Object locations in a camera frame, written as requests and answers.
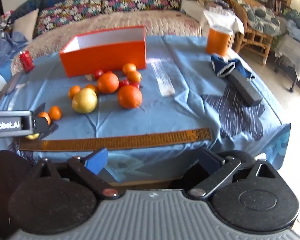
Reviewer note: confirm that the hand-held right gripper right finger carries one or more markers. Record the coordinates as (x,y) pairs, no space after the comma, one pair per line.
(208,158)

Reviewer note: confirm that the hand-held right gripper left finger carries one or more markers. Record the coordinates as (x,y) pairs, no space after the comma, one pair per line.
(98,161)

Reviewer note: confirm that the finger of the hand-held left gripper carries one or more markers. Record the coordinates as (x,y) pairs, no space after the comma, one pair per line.
(39,108)
(41,127)

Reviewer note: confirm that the yellow apple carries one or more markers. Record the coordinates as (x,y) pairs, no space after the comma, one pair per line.
(84,102)

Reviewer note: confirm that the red cherry tomato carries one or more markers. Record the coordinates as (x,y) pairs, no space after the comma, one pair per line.
(98,74)
(135,85)
(124,82)

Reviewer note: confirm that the large orange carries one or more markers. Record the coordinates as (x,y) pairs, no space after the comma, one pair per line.
(108,83)
(130,97)

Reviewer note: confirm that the orange cardboard box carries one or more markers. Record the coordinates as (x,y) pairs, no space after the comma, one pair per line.
(102,55)

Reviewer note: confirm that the red drink can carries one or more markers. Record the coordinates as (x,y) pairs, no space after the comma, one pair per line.
(27,61)

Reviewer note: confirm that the small beige round object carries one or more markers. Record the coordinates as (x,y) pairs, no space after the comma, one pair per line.
(90,77)

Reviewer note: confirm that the light blue tablecloth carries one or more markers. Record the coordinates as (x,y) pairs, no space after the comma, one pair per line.
(165,115)

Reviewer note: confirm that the crumpled blue sheet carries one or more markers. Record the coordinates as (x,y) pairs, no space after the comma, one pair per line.
(12,42)

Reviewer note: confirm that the black rectangular case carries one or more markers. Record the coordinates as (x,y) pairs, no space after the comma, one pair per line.
(246,88)

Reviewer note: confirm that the white pillow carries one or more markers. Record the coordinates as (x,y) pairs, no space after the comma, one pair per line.
(26,25)

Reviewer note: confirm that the patterned clothes pile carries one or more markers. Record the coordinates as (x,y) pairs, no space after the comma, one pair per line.
(6,20)

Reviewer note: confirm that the dark blue white-trimmed cloth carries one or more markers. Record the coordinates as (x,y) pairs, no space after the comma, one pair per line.
(221,63)

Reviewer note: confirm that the pink floral quilted cover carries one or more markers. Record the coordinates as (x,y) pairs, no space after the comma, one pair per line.
(115,23)

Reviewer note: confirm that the orange cup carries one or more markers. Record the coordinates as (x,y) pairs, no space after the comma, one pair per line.
(218,42)

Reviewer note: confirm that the wicker chair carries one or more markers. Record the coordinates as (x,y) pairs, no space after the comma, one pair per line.
(255,40)

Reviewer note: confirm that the grey cloth covered stool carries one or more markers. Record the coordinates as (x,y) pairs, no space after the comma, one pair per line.
(292,52)

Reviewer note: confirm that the white paper sheet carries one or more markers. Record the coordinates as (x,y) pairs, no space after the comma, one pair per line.
(222,17)

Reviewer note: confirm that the white sofa armrest cover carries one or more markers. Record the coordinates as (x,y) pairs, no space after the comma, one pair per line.
(192,10)

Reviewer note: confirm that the blue white chair cushion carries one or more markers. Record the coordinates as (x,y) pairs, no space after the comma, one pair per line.
(262,17)

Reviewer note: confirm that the blue clothes heap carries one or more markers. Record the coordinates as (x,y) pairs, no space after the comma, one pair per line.
(298,27)

